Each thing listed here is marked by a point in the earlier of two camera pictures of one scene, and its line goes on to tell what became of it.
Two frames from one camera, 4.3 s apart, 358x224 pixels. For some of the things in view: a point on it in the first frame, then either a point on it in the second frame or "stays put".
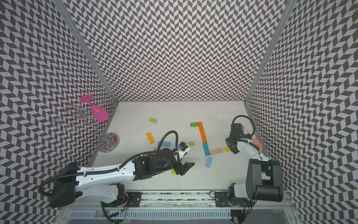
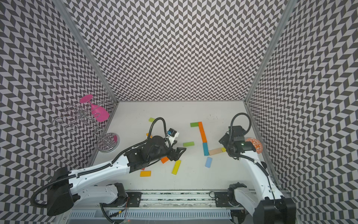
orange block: (203, 136) stays put
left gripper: (182, 169) → (172, 157)
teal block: (206, 148) stays put
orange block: (202, 130) stays put
